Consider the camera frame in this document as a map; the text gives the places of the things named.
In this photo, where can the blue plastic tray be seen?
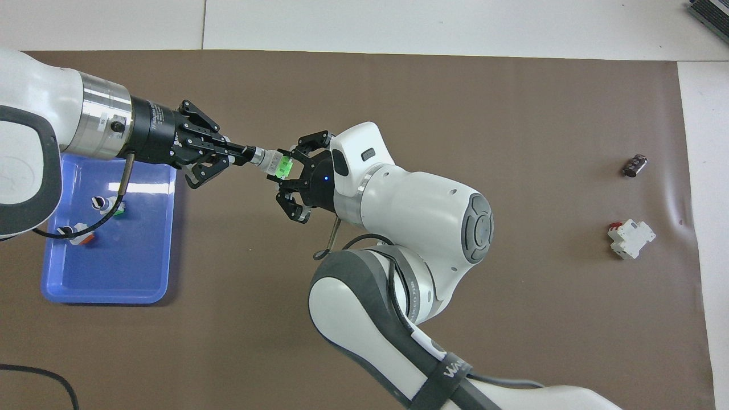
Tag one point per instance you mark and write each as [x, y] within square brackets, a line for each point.
[136, 256]

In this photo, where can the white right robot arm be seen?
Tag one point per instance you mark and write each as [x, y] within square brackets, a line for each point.
[421, 210]

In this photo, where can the selector switch bright green block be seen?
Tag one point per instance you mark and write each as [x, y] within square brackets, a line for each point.
[283, 168]

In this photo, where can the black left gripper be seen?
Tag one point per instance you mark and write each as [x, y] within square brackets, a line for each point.
[156, 134]

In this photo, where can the small black electronic component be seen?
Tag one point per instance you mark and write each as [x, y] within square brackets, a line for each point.
[635, 165]

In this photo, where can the brown paper table mat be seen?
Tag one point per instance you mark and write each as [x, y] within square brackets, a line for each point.
[541, 114]

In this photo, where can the grey ribbed device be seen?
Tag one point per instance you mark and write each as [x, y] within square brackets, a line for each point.
[715, 11]

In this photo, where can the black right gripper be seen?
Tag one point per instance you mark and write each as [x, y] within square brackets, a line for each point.
[320, 182]

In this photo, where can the white circuit breaker red lever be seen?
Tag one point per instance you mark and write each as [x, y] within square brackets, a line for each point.
[632, 239]

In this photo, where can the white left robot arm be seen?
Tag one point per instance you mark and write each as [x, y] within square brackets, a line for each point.
[34, 97]

